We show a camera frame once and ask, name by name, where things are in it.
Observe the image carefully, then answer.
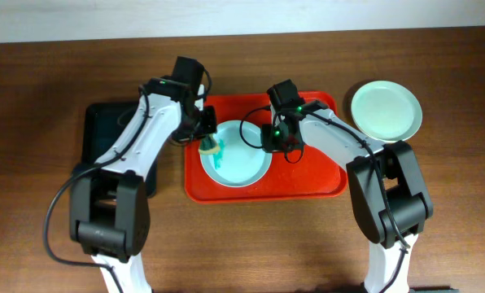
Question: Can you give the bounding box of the green yellow sponge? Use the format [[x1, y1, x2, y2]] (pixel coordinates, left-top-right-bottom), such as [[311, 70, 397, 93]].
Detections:
[[199, 134, 221, 155]]

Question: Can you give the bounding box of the light blue plate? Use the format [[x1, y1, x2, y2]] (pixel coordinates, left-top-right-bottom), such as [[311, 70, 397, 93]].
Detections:
[[199, 120, 272, 188]]

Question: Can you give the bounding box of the light green plate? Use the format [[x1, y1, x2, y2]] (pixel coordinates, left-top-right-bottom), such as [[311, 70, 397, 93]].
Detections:
[[351, 81, 422, 143]]

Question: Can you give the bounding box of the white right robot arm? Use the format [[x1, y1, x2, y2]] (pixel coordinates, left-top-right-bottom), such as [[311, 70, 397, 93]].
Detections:
[[261, 100, 434, 292]]

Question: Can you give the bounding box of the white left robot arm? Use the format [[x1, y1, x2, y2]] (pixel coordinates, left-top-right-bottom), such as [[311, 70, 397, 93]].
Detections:
[[67, 77, 216, 292]]

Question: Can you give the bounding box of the black water tray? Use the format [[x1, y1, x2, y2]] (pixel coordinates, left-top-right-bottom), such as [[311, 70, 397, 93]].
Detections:
[[71, 102, 157, 199]]

